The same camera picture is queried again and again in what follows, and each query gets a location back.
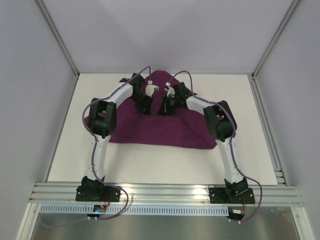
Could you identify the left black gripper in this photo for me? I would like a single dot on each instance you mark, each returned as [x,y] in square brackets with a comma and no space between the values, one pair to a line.
[146,107]

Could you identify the slotted cable duct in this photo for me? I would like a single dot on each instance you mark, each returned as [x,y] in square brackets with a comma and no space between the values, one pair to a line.
[162,210]

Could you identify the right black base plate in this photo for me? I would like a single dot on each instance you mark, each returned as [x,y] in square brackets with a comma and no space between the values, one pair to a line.
[218,195]

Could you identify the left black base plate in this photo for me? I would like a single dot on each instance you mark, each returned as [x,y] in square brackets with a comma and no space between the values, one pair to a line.
[100,194]

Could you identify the aluminium rail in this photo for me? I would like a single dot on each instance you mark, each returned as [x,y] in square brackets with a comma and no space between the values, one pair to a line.
[163,194]

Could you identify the aluminium frame post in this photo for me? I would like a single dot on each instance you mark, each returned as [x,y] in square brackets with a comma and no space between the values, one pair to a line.
[294,5]
[56,35]

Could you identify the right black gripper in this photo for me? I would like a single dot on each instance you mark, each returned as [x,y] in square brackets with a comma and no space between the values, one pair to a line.
[166,106]

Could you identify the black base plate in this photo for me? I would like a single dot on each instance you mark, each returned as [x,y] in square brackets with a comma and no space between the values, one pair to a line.
[100,194]
[218,195]

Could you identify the right aluminium frame post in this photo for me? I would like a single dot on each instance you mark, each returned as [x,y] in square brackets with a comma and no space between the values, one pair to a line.
[294,5]

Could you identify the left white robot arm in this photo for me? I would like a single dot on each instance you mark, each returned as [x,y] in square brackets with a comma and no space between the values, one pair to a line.
[100,120]

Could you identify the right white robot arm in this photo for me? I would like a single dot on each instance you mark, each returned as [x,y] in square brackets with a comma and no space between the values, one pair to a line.
[221,126]

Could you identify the purple cloth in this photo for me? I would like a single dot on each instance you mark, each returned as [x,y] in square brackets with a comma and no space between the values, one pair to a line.
[184,128]

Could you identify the left aluminium frame post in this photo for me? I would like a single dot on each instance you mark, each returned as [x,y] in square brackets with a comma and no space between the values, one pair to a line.
[56,35]

